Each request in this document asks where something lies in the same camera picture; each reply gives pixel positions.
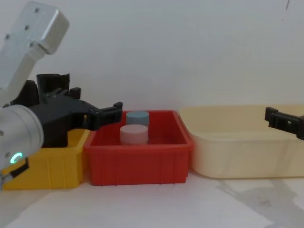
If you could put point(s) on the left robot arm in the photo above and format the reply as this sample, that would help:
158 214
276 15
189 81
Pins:
19 133

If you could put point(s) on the yellow plastic bin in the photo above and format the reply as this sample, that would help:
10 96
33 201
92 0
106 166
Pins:
59 166

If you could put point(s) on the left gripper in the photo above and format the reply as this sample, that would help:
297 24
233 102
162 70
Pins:
64 114

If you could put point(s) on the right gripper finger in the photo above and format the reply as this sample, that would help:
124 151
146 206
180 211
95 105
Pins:
285 123

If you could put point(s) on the cream plastic tub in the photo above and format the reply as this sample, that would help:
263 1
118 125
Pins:
237 156

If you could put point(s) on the blue-lidded toothpick jar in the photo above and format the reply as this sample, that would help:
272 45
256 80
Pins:
137 117

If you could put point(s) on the pink-lidded toothpick jar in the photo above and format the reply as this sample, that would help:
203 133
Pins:
134 134

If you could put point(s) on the white table cloth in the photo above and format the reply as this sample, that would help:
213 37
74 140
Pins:
142 204

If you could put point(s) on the red plastic bin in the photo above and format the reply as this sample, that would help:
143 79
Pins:
137 164

